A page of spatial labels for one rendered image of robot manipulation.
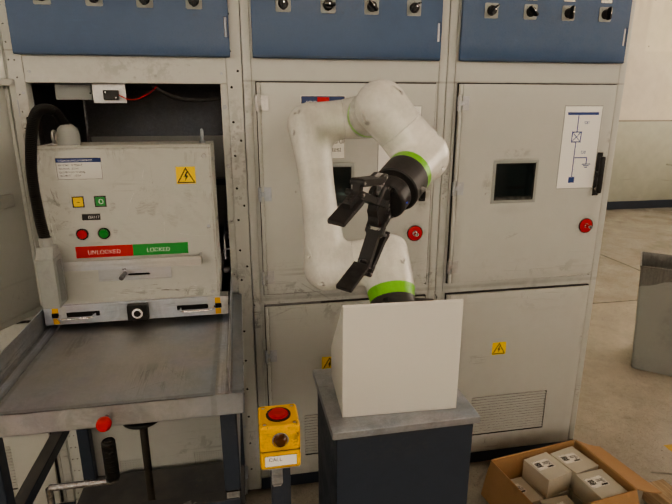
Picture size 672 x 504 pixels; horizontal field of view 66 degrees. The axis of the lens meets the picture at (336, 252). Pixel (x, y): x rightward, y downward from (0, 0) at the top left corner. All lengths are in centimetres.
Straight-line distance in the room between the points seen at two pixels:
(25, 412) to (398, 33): 151
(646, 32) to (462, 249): 709
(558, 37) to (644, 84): 679
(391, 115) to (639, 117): 792
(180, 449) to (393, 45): 167
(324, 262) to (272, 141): 56
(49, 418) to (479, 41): 168
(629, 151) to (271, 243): 746
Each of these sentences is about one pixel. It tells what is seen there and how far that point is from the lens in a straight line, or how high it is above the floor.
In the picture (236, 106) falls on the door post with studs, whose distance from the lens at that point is 180.
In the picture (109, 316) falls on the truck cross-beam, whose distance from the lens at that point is 174.
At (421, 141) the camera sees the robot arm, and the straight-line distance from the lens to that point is 105.
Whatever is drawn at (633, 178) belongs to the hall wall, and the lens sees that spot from 896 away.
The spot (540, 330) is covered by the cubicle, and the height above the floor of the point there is 61.
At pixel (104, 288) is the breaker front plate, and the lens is 173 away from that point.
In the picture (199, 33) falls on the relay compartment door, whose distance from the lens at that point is 179.
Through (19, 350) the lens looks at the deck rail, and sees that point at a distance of 164.
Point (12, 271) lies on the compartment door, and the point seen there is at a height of 100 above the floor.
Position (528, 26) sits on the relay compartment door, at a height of 176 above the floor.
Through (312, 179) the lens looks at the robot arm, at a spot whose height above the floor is 131.
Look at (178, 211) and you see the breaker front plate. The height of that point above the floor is 120.
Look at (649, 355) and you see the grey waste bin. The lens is 358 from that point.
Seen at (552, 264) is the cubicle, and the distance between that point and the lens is 223.
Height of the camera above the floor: 150
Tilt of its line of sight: 16 degrees down
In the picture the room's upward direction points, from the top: straight up
